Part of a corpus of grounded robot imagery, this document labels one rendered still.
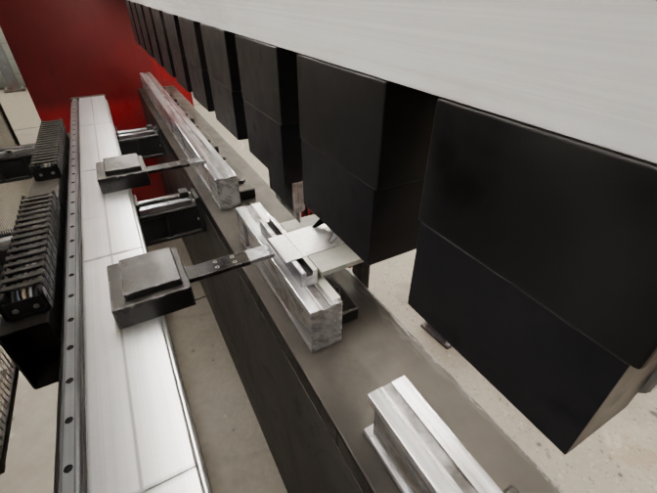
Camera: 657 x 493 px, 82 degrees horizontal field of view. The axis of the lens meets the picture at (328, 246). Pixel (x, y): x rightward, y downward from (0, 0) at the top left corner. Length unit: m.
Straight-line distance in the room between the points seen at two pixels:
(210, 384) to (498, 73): 1.67
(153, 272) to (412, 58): 0.49
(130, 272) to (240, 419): 1.10
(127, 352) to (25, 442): 1.36
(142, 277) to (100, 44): 2.16
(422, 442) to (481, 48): 0.40
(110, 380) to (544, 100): 0.54
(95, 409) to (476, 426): 0.50
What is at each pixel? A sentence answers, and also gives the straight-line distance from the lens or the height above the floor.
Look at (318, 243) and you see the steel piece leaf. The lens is 0.70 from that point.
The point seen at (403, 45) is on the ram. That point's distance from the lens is 0.27.
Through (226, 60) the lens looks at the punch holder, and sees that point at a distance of 0.66.
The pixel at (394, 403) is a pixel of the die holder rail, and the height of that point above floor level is 0.97.
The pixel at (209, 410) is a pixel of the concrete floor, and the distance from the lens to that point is 1.70.
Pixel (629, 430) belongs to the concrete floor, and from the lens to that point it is 1.96.
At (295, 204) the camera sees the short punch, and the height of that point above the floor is 1.11.
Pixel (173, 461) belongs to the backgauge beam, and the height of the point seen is 0.98.
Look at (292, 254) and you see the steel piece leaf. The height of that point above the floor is 1.00.
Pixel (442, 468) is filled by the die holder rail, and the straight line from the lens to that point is 0.48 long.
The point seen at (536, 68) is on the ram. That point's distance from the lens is 0.21.
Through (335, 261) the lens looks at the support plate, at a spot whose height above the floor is 1.00.
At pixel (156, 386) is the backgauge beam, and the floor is 0.98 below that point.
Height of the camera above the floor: 1.39
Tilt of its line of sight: 35 degrees down
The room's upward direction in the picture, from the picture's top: straight up
